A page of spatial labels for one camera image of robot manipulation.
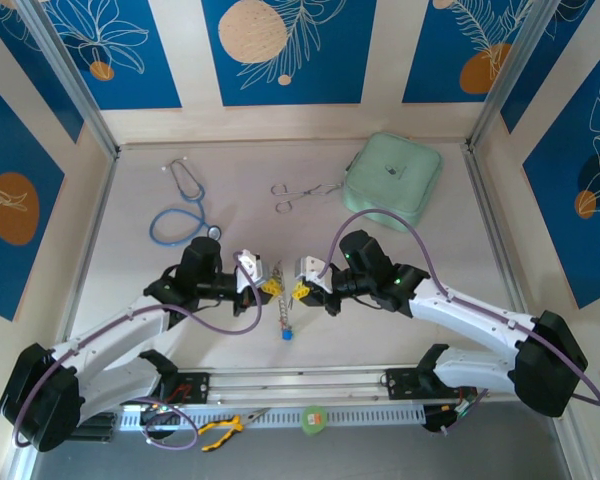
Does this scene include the metal key holder plate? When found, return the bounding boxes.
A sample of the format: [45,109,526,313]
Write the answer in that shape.
[271,258,295,331]

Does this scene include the blue stethoscope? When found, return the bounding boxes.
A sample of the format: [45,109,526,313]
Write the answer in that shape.
[148,158,224,247]

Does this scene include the mint green zip pouch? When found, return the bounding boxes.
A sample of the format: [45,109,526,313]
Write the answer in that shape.
[340,131,444,232]

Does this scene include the black ribbed block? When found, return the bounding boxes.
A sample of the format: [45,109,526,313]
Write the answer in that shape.
[77,412,117,444]

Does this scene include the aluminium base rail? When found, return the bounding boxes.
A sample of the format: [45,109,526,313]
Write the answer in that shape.
[177,364,574,404]

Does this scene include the metal wire tongs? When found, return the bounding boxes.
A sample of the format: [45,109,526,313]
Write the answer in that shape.
[271,182,342,215]

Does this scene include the aluminium table edge rail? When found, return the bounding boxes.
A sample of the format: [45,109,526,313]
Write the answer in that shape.
[54,148,122,349]
[462,142,532,315]

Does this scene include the grey slotted cable duct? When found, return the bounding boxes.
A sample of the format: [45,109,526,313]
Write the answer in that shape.
[117,403,427,432]

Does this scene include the yellow handled pliers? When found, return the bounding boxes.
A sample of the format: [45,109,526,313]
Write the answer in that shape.
[195,407,271,453]

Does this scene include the aluminium frame post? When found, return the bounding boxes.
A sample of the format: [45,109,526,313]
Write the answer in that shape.
[14,0,121,160]
[465,0,566,151]

